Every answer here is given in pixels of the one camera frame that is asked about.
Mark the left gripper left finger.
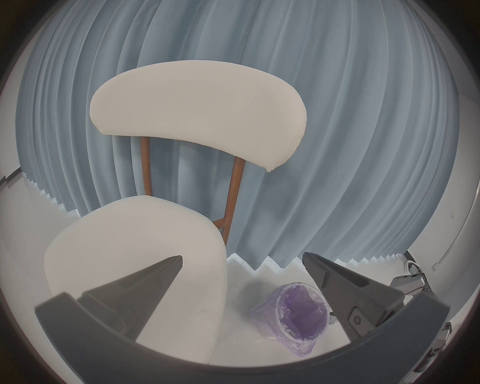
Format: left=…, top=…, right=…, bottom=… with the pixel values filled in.
left=77, top=255, right=184, bottom=341

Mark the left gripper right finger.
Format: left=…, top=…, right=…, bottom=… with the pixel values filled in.
left=302, top=251, right=406, bottom=344

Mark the purple plastic bag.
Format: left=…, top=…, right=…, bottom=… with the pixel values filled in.
left=249, top=282, right=333, bottom=358

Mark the pale blue curtain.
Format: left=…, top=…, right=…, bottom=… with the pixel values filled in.
left=15, top=0, right=463, bottom=271

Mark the white cushioned wooden chair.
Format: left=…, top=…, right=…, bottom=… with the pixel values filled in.
left=44, top=60, right=309, bottom=366

